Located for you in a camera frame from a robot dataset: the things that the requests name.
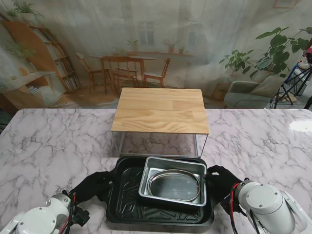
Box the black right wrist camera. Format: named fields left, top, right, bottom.
left=220, top=192, right=236, bottom=215

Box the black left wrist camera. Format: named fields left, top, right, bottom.
left=73, top=208, right=90, bottom=227

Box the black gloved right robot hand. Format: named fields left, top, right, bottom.
left=206, top=165, right=244, bottom=205

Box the printed room scene backdrop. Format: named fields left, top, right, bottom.
left=0, top=0, right=312, bottom=110

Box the black tripod stand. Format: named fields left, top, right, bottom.
left=269, top=64, right=312, bottom=110

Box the silver rectangular baking tin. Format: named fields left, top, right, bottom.
left=138, top=156, right=208, bottom=208

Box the oval stainless steel plate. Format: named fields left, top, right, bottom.
left=147, top=169, right=202, bottom=202

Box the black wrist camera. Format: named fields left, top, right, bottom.
left=220, top=192, right=236, bottom=215
left=73, top=208, right=90, bottom=227

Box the black patterned baking tray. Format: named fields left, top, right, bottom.
left=105, top=156, right=215, bottom=226

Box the red black cable bundle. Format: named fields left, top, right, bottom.
left=58, top=192, right=78, bottom=234
left=229, top=184, right=242, bottom=234

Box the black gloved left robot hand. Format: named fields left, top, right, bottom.
left=70, top=170, right=113, bottom=204

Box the wooden top metal frame shelf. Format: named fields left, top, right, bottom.
left=111, top=87, right=210, bottom=158

